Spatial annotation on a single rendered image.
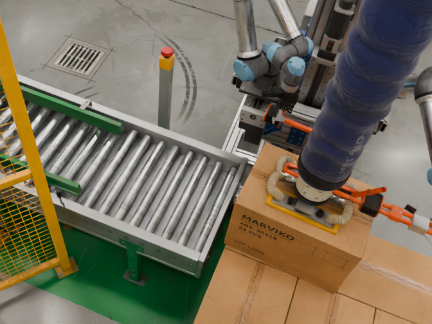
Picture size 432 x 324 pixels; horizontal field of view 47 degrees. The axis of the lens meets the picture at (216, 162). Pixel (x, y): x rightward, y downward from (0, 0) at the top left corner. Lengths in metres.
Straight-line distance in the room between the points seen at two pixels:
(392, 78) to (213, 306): 1.36
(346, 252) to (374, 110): 0.74
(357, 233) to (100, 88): 2.40
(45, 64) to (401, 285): 3.02
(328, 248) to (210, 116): 1.84
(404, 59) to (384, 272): 1.40
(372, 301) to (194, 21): 2.95
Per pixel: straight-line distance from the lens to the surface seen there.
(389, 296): 2.69
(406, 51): 1.58
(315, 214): 2.25
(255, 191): 2.27
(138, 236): 2.50
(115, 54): 4.23
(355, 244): 2.26
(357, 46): 1.61
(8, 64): 1.79
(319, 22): 2.49
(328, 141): 1.89
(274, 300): 2.48
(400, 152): 4.03
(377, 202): 2.24
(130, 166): 2.78
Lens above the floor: 2.80
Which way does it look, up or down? 53 degrees down
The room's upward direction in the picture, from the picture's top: 11 degrees clockwise
